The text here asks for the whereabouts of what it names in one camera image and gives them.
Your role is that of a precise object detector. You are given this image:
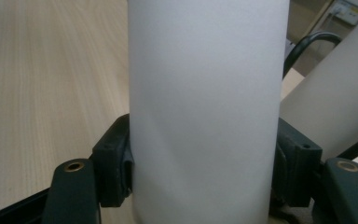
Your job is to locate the stack of white paper cups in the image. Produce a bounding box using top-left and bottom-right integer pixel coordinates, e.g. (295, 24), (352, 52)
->
(279, 22), (358, 163)

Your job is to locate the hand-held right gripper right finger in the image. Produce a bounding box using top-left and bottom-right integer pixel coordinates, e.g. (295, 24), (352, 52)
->
(269, 117), (324, 209)

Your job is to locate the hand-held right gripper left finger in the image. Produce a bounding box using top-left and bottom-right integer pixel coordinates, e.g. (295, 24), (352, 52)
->
(89, 112), (135, 209)

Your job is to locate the white yellow-labelled socket box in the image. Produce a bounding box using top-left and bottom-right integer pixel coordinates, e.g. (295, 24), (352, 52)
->
(328, 0), (358, 26)

